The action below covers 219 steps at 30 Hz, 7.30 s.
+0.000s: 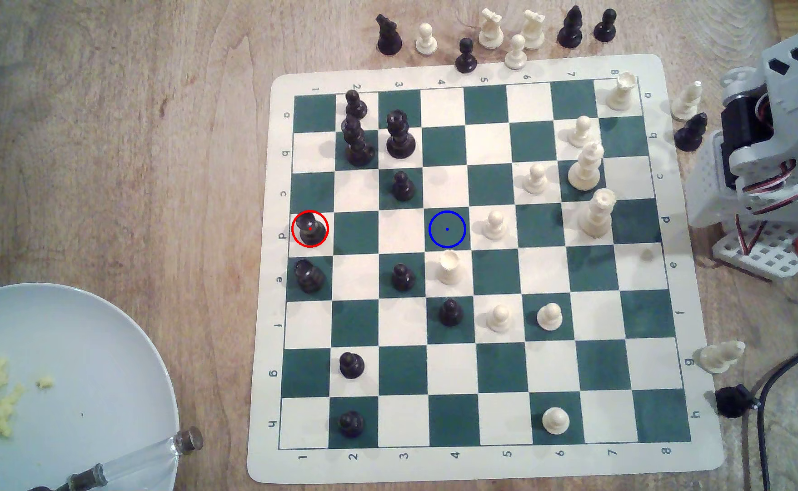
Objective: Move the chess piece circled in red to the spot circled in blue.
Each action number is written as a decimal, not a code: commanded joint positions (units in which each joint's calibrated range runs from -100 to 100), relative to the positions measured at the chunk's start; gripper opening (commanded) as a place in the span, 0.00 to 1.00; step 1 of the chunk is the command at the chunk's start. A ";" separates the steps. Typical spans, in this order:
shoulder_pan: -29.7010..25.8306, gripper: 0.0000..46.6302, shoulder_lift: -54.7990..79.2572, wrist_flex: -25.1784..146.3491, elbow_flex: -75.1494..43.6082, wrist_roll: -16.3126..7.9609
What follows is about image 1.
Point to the white rook chess piece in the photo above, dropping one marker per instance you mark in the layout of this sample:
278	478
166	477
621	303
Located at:
449	268
622	93

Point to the black pawn chess piece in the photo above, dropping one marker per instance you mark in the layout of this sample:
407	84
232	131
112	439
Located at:
351	366
466	58
351	424
355	106
404	187
404	278
451	314
605	27

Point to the pale blue plate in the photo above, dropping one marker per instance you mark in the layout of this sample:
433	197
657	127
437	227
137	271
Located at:
85	368

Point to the white knight chess piece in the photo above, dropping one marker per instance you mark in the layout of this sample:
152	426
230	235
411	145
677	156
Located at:
533	31
718	357

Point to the white king chess piece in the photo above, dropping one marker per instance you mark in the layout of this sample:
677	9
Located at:
597	217

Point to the green white chessboard mat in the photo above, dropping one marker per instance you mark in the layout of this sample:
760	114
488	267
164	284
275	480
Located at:
494	368

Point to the black queen chess piece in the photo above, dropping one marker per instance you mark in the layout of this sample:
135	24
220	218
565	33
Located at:
400	140

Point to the black king chess piece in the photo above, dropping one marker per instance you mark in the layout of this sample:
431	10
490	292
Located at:
358	146

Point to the black knight chess piece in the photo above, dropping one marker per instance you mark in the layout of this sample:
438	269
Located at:
389	37

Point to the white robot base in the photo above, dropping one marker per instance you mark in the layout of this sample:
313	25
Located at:
774	256

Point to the white queen chess piece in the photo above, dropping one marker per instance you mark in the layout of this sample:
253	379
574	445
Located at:
585	170

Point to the black bishop chess piece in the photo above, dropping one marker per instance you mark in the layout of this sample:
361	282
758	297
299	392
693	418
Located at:
570	31

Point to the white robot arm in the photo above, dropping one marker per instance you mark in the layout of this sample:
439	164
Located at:
709	184

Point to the small yellow food crumb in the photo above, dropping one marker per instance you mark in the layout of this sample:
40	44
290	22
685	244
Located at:
44	382

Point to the white pawn chess piece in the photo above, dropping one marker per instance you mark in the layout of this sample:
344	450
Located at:
426	41
549	317
556	421
515	54
536	179
582	131
495	226
499	319

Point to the captured white rook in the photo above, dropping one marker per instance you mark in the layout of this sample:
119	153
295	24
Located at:
490	31

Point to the black pawn beside board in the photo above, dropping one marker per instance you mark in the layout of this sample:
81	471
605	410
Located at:
690	133

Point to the black rook chess piece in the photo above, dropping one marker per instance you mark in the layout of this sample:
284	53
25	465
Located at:
310	229
310	277

